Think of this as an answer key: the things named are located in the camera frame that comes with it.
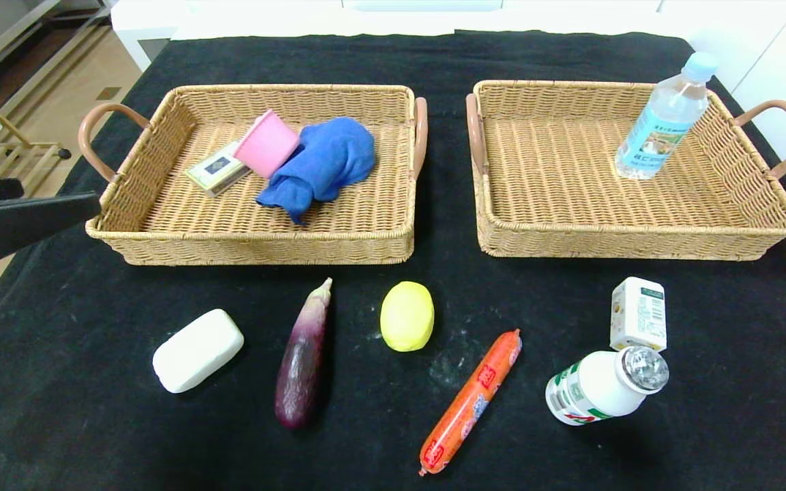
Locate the yellow lemon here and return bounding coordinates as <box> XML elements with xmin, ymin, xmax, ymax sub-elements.
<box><xmin>379</xmin><ymin>280</ymin><xmax>435</xmax><ymax>353</ymax></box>

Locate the orange sausage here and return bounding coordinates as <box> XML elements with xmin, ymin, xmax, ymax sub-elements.
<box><xmin>418</xmin><ymin>329</ymin><xmax>523</xmax><ymax>477</ymax></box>

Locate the white milk bottle green label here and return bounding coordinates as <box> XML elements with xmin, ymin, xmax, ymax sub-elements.
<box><xmin>544</xmin><ymin>345</ymin><xmax>671</xmax><ymax>427</ymax></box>

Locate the small white drink carton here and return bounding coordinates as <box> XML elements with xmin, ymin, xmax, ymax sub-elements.
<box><xmin>609</xmin><ymin>276</ymin><xmax>668</xmax><ymax>353</ymax></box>

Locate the blue cloth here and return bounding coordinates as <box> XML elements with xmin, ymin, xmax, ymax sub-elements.
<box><xmin>255</xmin><ymin>116</ymin><xmax>377</xmax><ymax>226</ymax></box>

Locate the purple eggplant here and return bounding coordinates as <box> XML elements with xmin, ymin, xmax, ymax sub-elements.
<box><xmin>274</xmin><ymin>276</ymin><xmax>334</xmax><ymax>430</ymax></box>

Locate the pink plastic cup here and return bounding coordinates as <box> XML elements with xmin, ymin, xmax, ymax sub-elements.
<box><xmin>233</xmin><ymin>109</ymin><xmax>300</xmax><ymax>179</ymax></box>

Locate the cream box with blue print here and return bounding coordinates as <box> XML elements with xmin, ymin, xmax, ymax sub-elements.
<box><xmin>184</xmin><ymin>140</ymin><xmax>252</xmax><ymax>198</ymax></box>

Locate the white soap bar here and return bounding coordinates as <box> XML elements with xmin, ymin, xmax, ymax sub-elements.
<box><xmin>151</xmin><ymin>308</ymin><xmax>245</xmax><ymax>394</ymax></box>

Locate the clear water bottle blue cap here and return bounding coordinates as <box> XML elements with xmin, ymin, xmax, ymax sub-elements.
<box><xmin>614</xmin><ymin>51</ymin><xmax>720</xmax><ymax>181</ymax></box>

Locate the white table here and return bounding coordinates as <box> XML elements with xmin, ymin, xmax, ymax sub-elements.
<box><xmin>111</xmin><ymin>0</ymin><xmax>731</xmax><ymax>72</ymax></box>

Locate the wooden rack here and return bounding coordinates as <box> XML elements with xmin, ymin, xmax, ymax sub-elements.
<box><xmin>0</xmin><ymin>102</ymin><xmax>72</xmax><ymax>198</ymax></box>

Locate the wicker basket with brown handles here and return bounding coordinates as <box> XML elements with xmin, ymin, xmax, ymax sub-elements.
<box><xmin>465</xmin><ymin>79</ymin><xmax>786</xmax><ymax>262</ymax></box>
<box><xmin>78</xmin><ymin>83</ymin><xmax>429</xmax><ymax>267</ymax></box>

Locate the grey metal rail frame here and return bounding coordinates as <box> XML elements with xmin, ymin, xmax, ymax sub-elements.
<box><xmin>0</xmin><ymin>0</ymin><xmax>115</xmax><ymax>123</ymax></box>

